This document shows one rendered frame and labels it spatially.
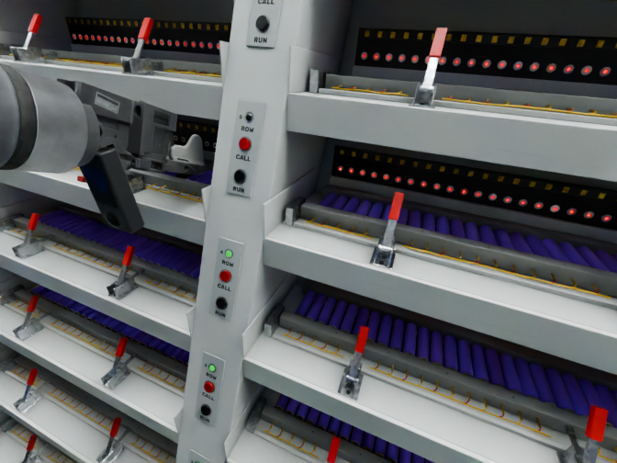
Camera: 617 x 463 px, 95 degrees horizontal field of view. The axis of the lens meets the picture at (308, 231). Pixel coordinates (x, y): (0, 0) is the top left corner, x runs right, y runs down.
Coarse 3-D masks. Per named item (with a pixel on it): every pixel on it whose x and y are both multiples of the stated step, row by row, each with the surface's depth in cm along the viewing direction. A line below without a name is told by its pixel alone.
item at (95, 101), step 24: (96, 96) 30; (120, 96) 32; (96, 120) 29; (120, 120) 33; (144, 120) 34; (168, 120) 38; (96, 144) 30; (120, 144) 34; (144, 144) 35; (168, 144) 39; (144, 168) 36
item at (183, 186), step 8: (144, 176) 50; (152, 176) 49; (160, 176) 49; (168, 176) 49; (152, 184) 49; (160, 184) 49; (168, 184) 49; (176, 184) 48; (184, 184) 47; (192, 184) 47; (200, 184) 48; (168, 192) 47; (184, 192) 48; (192, 192) 47; (200, 192) 47; (200, 200) 45
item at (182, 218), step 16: (0, 176) 57; (16, 176) 55; (32, 176) 53; (48, 176) 51; (64, 176) 52; (48, 192) 53; (64, 192) 51; (80, 192) 50; (144, 192) 49; (160, 192) 49; (208, 192) 40; (96, 208) 50; (144, 208) 45; (160, 208) 44; (176, 208) 44; (192, 208) 45; (144, 224) 47; (160, 224) 45; (176, 224) 44; (192, 224) 43; (192, 240) 44
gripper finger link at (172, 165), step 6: (156, 162) 37; (168, 162) 38; (174, 162) 38; (180, 162) 40; (156, 168) 38; (162, 168) 37; (168, 168) 38; (174, 168) 39; (180, 168) 39; (186, 168) 41; (192, 168) 42; (198, 168) 44; (192, 174) 42
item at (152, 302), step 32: (0, 224) 65; (32, 224) 59; (64, 224) 67; (96, 224) 68; (0, 256) 60; (32, 256) 59; (64, 256) 60; (96, 256) 60; (128, 256) 51; (160, 256) 59; (192, 256) 60; (64, 288) 55; (96, 288) 52; (128, 288) 52; (160, 288) 54; (192, 288) 52; (128, 320) 51; (160, 320) 47; (192, 320) 44
